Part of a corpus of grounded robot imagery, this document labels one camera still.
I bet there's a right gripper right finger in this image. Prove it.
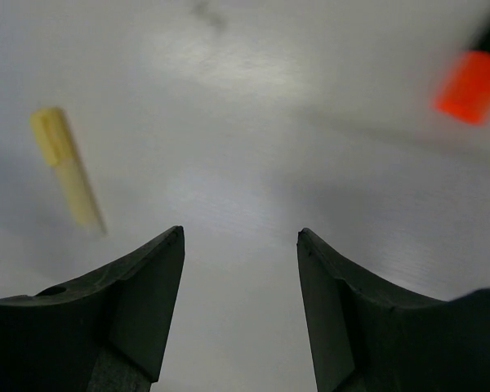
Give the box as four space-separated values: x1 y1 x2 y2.
297 229 490 391

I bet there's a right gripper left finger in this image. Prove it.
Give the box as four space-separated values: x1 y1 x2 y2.
0 226 185 391

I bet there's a yellow highlighter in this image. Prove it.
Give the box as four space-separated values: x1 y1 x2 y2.
29 107 106 234

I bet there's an orange black highlighter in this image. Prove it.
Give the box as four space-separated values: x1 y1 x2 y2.
434 21 490 125

